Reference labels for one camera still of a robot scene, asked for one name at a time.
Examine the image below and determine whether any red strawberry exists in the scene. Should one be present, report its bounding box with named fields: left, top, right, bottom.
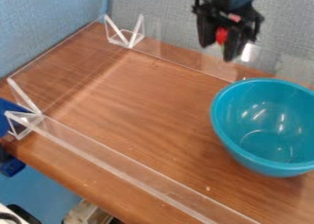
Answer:
left=216, top=27, right=228, bottom=45

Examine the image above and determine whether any grey box under table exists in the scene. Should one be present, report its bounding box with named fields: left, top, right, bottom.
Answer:
left=62, top=199, right=112, bottom=224

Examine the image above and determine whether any blue clamp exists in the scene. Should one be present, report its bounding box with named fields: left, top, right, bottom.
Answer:
left=0, top=97, right=32, bottom=178

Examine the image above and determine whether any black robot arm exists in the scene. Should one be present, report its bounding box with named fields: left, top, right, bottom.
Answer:
left=192, top=0, right=264, bottom=62

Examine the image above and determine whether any blue plastic bowl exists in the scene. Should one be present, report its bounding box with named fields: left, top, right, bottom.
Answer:
left=208, top=78, right=314, bottom=177

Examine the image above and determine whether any clear acrylic barrier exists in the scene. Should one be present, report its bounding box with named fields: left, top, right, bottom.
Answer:
left=4, top=14, right=314, bottom=224

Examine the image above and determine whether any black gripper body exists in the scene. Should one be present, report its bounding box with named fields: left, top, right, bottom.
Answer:
left=192, top=0, right=264, bottom=41

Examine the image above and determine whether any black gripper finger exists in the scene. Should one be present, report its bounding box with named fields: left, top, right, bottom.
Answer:
left=223, top=28, right=247, bottom=62
left=196, top=15, right=216, bottom=48

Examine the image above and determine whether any white black object under table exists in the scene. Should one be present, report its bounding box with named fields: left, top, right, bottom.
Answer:
left=0, top=203, right=41, bottom=224

